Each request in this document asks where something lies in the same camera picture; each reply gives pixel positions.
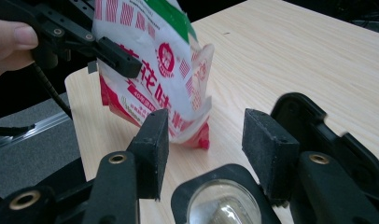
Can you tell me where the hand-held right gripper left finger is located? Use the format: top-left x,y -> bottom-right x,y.
81,108 -> 171,224

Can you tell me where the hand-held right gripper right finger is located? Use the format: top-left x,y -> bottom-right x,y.
241,107 -> 379,224

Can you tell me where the pink and white plastic bag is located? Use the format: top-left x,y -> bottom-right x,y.
91,0 -> 216,150

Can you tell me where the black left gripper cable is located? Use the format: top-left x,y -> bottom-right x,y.
31,60 -> 74,120

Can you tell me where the aluminium floor rail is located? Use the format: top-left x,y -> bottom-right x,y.
0,111 -> 71,152

